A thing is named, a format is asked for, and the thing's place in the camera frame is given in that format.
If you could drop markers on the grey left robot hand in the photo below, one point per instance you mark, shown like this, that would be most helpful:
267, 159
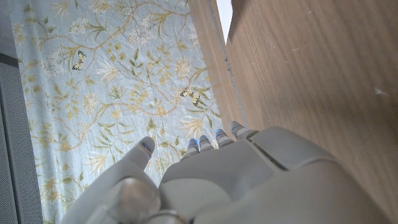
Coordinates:
248, 186

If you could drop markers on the white paper sheet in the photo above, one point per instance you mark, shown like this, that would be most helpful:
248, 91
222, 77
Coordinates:
224, 15

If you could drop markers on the floral printed backdrop cloth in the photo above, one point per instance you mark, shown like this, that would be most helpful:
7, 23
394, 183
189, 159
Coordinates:
109, 77

